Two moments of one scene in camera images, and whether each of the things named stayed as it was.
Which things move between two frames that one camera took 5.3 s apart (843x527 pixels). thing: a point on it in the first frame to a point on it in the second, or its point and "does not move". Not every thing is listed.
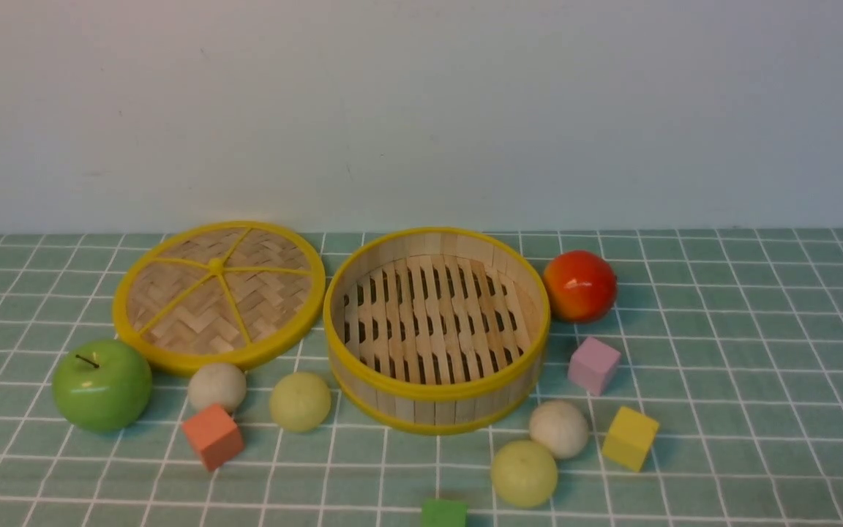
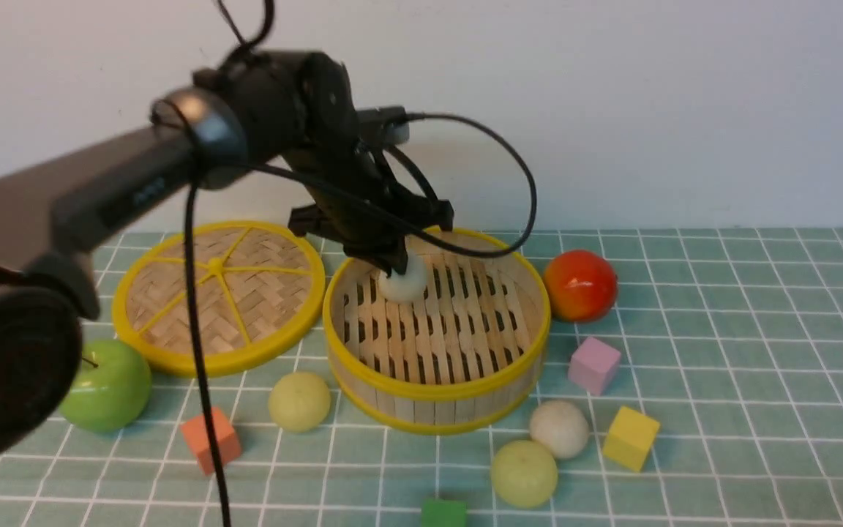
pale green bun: x=300 y=402 does not move
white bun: x=560 y=426 does not move
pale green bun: x=524 y=473 does not move
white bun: x=216 y=384 to x=407 y=287
